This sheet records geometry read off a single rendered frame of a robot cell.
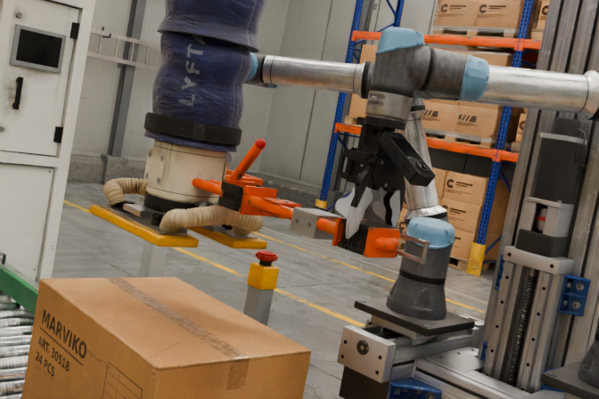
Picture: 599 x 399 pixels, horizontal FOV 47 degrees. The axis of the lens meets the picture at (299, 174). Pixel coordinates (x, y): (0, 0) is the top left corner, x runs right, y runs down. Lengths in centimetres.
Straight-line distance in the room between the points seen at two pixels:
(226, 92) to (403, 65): 52
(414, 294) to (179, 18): 85
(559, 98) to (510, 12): 793
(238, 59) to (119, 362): 70
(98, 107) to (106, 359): 984
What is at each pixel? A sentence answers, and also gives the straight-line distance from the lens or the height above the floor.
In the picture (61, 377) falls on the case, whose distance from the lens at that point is 177.
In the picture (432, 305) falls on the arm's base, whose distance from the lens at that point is 174.
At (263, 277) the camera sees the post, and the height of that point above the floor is 97.
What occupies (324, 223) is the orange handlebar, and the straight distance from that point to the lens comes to 123.
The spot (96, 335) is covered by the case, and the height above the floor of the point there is 92.
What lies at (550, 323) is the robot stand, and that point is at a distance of 171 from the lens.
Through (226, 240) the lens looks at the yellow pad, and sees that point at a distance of 158.
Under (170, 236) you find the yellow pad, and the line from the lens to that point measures 148.
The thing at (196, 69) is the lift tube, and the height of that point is 152.
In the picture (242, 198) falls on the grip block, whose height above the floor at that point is 128.
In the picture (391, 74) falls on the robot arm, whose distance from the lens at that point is 117.
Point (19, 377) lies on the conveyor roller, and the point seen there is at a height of 53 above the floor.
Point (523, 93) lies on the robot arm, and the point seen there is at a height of 158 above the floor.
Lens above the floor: 144
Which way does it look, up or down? 4 degrees down
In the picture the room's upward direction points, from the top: 10 degrees clockwise
